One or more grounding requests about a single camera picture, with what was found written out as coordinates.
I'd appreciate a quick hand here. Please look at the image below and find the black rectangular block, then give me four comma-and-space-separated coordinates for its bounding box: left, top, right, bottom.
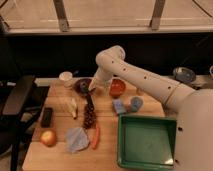
41, 108, 53, 128

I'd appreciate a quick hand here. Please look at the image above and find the green plastic tray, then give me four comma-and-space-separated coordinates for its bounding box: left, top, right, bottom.
117, 115, 177, 171

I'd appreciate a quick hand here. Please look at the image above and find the blue sponge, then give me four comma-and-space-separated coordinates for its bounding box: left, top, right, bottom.
112, 99, 126, 115

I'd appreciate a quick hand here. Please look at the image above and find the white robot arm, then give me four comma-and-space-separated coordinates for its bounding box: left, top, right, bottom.
90, 45, 213, 171

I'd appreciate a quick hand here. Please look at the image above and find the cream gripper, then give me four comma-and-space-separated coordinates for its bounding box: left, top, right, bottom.
89, 68, 112, 90

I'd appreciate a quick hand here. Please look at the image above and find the blue plastic cup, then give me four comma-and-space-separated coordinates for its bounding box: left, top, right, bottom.
130, 97, 143, 112

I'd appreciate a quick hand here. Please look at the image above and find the blue cloth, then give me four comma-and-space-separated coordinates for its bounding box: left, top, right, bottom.
65, 127, 90, 153

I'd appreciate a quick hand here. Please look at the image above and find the wooden board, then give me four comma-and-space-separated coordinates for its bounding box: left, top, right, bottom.
21, 82, 167, 171

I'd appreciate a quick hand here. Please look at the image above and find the white paper cup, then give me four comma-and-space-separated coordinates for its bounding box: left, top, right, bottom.
59, 71, 73, 87

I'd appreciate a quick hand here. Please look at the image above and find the banana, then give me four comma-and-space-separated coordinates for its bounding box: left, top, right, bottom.
65, 98, 78, 119

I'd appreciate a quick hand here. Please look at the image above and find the purple bowl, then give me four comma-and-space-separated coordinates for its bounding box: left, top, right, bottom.
74, 78, 91, 95

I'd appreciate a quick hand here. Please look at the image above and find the black chair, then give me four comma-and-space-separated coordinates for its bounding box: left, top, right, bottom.
0, 75, 45, 171

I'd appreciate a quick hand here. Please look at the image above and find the orange carrot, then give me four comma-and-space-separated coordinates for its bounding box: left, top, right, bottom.
91, 123, 100, 149

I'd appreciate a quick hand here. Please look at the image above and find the bunch of dark grapes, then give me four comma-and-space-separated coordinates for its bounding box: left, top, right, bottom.
83, 105, 96, 129

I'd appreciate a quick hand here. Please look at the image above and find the grey bowl on counter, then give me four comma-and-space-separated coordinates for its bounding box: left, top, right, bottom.
173, 67, 196, 84

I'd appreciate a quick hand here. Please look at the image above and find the orange bowl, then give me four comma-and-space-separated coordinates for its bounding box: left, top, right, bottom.
109, 79, 126, 98

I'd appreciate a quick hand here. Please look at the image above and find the red yellow apple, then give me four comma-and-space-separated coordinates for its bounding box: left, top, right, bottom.
40, 130, 56, 147

